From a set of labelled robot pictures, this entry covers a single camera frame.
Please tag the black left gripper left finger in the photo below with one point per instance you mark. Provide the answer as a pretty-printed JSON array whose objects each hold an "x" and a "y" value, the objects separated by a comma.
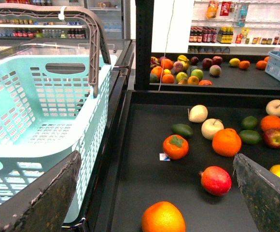
[{"x": 43, "y": 205}]

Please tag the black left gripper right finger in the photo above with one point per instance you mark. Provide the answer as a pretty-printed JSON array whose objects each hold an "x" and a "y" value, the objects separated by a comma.
[{"x": 261, "y": 190}]

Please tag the teal plastic shopping basket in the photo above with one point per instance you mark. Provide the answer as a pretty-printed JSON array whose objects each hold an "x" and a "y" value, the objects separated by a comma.
[{"x": 47, "y": 111}]

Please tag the grey basket handle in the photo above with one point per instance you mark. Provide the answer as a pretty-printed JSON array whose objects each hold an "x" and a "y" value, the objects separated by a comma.
[{"x": 96, "y": 36}]

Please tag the red pomegranate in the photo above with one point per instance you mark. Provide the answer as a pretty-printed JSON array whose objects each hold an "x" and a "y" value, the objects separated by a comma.
[{"x": 215, "y": 180}]

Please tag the red apple middle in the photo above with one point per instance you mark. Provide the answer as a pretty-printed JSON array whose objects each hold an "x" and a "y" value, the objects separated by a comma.
[{"x": 271, "y": 138}]

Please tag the green avocado middle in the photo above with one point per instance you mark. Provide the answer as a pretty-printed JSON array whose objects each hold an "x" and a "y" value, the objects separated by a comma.
[{"x": 250, "y": 137}]

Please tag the large orange mandarin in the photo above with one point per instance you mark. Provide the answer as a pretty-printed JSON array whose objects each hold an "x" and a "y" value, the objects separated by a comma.
[{"x": 226, "y": 142}]

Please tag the small orange tangerine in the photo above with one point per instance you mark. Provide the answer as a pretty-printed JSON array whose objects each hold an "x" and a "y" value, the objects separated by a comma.
[{"x": 270, "y": 122}]

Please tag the green lime upper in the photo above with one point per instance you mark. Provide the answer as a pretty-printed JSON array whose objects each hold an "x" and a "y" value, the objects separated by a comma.
[{"x": 249, "y": 123}]

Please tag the white pear with stem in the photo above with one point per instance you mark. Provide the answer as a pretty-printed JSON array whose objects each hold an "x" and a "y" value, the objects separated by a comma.
[{"x": 273, "y": 108}]

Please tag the white pear lower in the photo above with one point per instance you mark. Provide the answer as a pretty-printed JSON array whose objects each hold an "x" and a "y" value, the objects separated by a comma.
[{"x": 210, "y": 127}]

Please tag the black fruit display tray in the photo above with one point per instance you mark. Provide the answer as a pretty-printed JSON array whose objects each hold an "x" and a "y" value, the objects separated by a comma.
[{"x": 137, "y": 178}]

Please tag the orange persimmon with green calyx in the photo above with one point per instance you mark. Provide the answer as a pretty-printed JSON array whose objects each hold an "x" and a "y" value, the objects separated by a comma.
[{"x": 175, "y": 147}]

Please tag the dark green avocado left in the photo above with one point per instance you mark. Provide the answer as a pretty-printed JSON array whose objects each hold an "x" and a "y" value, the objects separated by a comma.
[{"x": 183, "y": 130}]

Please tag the orange at tray front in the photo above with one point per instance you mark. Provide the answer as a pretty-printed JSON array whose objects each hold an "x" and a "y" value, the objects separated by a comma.
[{"x": 163, "y": 217}]

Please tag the white pear upper left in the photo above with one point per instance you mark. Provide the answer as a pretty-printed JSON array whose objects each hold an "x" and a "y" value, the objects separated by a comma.
[{"x": 198, "y": 113}]

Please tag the white price tag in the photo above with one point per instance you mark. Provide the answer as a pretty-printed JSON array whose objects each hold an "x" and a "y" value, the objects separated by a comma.
[{"x": 164, "y": 157}]

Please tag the black back fruit tray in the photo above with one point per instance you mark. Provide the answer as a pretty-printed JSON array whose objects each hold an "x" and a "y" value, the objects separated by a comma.
[{"x": 231, "y": 79}]

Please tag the pile of fruits back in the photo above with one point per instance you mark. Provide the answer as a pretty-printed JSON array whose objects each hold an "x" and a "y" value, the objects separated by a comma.
[{"x": 184, "y": 71}]

